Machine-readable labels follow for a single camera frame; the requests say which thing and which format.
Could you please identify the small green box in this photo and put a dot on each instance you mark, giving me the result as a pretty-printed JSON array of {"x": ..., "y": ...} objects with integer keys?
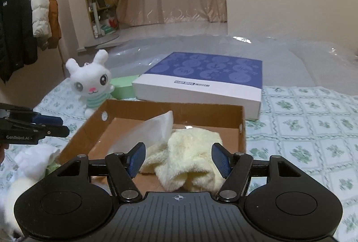
[{"x": 124, "y": 86}]

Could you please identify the blue and white flat box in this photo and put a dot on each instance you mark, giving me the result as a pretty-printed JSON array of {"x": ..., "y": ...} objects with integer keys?
[{"x": 207, "y": 71}]

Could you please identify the orange jacket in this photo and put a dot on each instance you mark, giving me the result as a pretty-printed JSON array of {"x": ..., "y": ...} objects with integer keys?
[{"x": 54, "y": 18}]

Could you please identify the white fluffy cloth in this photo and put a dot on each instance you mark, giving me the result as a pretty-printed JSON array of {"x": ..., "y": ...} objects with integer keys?
[{"x": 12, "y": 202}]

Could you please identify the brown cardboard box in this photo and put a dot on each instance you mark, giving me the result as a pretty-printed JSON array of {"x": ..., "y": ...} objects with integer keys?
[{"x": 84, "y": 135}]

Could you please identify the white quilted cloth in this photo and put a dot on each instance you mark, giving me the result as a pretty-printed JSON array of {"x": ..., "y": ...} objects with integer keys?
[{"x": 33, "y": 159}]

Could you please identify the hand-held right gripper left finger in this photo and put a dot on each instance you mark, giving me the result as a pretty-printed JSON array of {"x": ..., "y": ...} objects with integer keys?
[{"x": 137, "y": 159}]

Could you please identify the cream fluffy towel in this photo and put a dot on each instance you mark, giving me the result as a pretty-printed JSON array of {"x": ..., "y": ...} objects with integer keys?
[{"x": 190, "y": 152}]

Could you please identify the light green cloth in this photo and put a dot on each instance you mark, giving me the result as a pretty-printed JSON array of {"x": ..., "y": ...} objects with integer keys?
[{"x": 53, "y": 168}]

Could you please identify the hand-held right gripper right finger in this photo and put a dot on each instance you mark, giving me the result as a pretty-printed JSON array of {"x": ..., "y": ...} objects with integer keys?
[{"x": 221, "y": 159}]

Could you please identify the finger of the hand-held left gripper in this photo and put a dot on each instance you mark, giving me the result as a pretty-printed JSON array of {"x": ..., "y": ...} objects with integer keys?
[
  {"x": 47, "y": 119},
  {"x": 57, "y": 131}
]

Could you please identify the white bunny plush toy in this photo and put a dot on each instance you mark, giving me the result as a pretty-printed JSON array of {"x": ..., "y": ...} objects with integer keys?
[{"x": 89, "y": 79}]

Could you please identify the white puffer jacket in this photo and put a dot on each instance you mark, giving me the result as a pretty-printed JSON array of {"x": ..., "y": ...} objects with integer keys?
[{"x": 40, "y": 7}]

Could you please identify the black jacket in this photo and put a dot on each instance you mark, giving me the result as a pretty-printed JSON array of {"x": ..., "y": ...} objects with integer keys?
[{"x": 14, "y": 29}]

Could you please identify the clear plastic sheet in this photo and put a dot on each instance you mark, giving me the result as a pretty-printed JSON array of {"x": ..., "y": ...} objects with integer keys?
[{"x": 285, "y": 63}]

